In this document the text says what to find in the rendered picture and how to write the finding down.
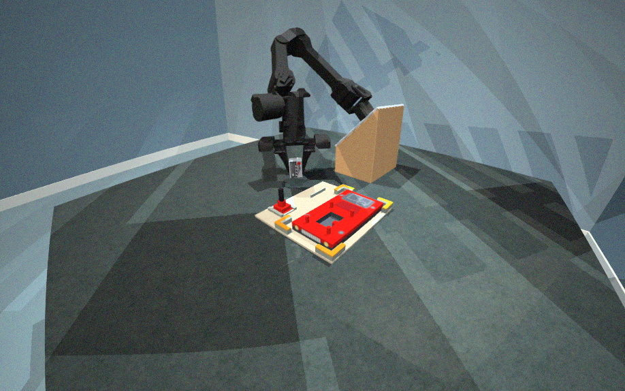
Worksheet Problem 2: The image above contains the red toy car body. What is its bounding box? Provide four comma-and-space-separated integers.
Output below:
291, 190, 383, 251

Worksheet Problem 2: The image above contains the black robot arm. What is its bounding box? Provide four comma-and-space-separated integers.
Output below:
251, 27, 374, 122

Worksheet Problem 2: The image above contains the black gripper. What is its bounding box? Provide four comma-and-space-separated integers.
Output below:
258, 116, 331, 173

